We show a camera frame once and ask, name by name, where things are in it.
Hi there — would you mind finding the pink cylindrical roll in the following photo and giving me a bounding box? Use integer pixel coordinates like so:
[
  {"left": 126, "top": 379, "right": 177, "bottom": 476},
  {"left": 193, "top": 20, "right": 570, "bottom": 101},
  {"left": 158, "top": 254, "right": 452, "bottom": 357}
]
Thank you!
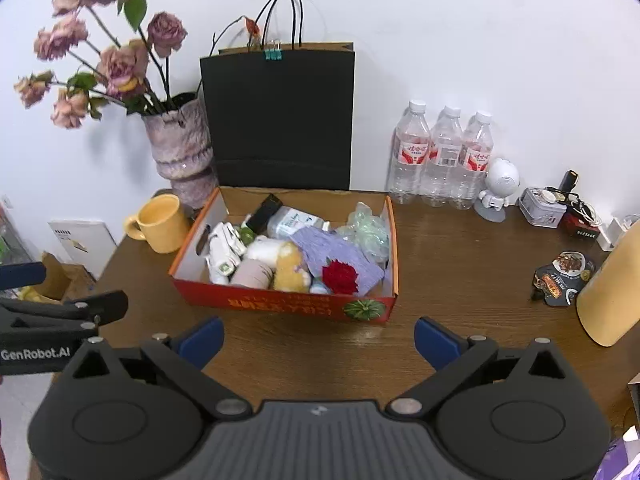
[{"left": 230, "top": 259, "right": 273, "bottom": 289}]

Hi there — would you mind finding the white and yellow plush toy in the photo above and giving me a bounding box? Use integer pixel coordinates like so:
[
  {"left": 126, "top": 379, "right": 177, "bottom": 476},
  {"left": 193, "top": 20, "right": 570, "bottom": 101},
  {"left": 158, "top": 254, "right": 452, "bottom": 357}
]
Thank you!
[{"left": 244, "top": 236, "right": 312, "bottom": 292}]

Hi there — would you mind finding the blue white toothpaste tube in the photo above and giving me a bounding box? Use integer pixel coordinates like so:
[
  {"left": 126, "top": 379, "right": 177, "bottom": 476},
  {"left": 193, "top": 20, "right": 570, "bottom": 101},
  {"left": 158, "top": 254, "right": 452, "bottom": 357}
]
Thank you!
[{"left": 309, "top": 280, "right": 332, "bottom": 295}]

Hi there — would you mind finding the black small box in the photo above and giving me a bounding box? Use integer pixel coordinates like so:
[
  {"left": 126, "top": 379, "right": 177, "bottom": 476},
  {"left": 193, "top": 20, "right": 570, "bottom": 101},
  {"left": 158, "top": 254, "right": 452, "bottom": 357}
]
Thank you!
[{"left": 245, "top": 194, "right": 282, "bottom": 235}]

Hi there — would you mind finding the red fabric rose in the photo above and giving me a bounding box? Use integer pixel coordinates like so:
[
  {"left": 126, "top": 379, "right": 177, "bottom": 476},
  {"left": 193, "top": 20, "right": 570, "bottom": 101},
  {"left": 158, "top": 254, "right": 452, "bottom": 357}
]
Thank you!
[{"left": 321, "top": 259, "right": 358, "bottom": 296}]

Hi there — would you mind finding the purple cloth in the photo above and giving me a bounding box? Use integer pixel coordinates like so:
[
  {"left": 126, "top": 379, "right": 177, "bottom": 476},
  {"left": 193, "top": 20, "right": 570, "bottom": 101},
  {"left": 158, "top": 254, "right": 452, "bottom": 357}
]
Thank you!
[{"left": 291, "top": 226, "right": 384, "bottom": 297}]

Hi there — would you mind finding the white booklet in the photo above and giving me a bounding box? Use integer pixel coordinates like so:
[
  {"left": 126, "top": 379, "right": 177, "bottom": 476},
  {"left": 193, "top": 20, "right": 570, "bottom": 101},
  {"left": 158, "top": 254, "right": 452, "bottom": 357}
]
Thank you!
[{"left": 49, "top": 220, "right": 116, "bottom": 280}]

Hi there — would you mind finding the dark snack packet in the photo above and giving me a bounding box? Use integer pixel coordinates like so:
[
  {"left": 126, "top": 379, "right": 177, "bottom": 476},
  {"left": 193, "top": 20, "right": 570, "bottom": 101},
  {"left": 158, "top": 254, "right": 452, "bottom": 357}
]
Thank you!
[{"left": 532, "top": 250, "right": 597, "bottom": 308}]

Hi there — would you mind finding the yellow ceramic mug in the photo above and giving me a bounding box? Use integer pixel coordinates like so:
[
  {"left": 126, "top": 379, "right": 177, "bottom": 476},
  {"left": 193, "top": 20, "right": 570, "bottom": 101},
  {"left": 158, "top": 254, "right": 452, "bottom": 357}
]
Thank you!
[{"left": 124, "top": 194, "right": 191, "bottom": 254}]

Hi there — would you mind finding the white charger plug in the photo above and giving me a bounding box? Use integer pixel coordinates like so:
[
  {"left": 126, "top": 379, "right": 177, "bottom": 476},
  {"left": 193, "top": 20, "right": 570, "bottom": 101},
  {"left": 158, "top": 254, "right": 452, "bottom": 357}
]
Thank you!
[{"left": 597, "top": 214, "right": 639, "bottom": 252}]

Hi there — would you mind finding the dark red small box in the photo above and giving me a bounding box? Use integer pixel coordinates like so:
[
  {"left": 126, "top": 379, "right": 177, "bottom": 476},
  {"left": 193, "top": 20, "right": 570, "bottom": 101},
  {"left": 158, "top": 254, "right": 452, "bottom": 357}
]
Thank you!
[{"left": 559, "top": 210, "right": 600, "bottom": 240}]

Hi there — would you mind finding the small tin box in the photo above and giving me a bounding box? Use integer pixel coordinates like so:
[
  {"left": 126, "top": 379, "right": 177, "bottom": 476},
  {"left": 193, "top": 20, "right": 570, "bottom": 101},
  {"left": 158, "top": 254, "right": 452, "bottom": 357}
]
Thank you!
[{"left": 516, "top": 188, "right": 566, "bottom": 229}]

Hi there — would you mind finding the purple ceramic vase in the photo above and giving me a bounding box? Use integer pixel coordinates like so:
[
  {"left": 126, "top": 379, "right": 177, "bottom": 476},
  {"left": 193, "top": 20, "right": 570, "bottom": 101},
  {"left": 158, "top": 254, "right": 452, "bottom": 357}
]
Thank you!
[{"left": 142, "top": 92, "right": 217, "bottom": 209}]

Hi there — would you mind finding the dried pink rose bouquet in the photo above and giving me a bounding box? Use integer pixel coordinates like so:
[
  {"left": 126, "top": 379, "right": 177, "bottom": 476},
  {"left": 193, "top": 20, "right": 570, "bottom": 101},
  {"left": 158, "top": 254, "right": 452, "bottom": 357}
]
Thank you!
[{"left": 13, "top": 0, "right": 262, "bottom": 130}]

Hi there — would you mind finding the white astronaut figurine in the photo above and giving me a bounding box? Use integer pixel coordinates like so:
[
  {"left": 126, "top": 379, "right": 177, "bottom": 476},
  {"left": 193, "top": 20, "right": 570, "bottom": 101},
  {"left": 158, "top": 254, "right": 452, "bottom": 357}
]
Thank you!
[{"left": 474, "top": 158, "right": 520, "bottom": 223}]

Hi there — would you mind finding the clear bubble wrap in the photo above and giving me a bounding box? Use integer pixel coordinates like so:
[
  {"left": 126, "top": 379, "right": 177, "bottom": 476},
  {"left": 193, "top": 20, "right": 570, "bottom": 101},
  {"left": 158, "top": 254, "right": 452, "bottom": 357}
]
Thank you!
[{"left": 335, "top": 202, "right": 390, "bottom": 266}]

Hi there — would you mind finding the white wipes container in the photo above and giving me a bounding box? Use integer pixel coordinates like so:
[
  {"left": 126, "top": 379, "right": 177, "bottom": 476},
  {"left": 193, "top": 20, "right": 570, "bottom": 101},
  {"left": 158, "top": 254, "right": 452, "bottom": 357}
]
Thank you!
[{"left": 267, "top": 206, "right": 326, "bottom": 240}]

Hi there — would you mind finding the red cardboard box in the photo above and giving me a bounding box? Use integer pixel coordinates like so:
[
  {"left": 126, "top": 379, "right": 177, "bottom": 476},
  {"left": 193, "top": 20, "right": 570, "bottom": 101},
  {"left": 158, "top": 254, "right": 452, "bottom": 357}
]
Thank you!
[{"left": 168, "top": 185, "right": 400, "bottom": 326}]

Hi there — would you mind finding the water bottle right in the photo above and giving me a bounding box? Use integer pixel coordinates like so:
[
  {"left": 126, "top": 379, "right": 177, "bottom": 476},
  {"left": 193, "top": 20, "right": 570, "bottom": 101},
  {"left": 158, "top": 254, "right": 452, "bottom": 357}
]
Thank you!
[{"left": 449, "top": 110, "right": 494, "bottom": 210}]

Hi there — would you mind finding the water bottle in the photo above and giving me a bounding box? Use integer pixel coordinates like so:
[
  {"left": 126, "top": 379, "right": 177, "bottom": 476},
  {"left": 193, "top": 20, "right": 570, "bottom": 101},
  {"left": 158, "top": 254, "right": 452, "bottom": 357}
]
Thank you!
[
  {"left": 386, "top": 99, "right": 431, "bottom": 204},
  {"left": 419, "top": 106, "right": 462, "bottom": 207},
  {"left": 449, "top": 110, "right": 494, "bottom": 210}
]

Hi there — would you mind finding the water bottle middle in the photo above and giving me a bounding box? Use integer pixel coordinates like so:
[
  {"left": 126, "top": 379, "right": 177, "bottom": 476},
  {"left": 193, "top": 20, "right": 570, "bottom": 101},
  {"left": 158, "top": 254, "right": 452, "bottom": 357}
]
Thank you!
[{"left": 419, "top": 106, "right": 462, "bottom": 207}]

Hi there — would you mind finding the water bottle left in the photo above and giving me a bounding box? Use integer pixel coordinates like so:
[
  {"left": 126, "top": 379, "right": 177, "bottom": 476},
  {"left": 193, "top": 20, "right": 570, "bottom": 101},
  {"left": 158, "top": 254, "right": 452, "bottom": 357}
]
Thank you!
[{"left": 386, "top": 99, "right": 431, "bottom": 204}]

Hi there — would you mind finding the black paper bag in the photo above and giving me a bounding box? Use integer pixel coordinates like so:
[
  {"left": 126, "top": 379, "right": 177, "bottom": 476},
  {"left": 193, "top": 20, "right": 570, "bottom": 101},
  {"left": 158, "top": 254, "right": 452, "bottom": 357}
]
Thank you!
[{"left": 199, "top": 0, "right": 356, "bottom": 192}]

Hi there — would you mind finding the teal binder clip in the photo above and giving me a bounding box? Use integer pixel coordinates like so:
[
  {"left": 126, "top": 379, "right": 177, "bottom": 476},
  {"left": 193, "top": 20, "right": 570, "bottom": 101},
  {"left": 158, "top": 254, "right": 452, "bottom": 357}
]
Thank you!
[{"left": 264, "top": 41, "right": 282, "bottom": 61}]

